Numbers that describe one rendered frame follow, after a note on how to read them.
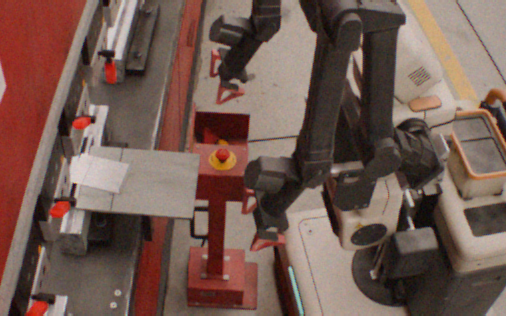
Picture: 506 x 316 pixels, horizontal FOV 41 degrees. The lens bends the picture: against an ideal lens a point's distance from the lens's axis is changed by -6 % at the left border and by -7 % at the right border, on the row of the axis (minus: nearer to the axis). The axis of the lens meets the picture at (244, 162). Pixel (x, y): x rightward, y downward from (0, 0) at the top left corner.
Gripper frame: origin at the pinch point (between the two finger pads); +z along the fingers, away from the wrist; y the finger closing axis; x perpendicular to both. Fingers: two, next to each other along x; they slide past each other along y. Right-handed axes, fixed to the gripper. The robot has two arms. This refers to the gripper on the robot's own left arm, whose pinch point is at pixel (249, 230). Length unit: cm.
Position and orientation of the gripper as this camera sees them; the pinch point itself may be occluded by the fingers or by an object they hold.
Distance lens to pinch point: 154.9
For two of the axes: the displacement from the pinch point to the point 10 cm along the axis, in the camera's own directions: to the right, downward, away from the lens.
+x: 8.5, 1.8, 5.0
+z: -4.9, 6.1, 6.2
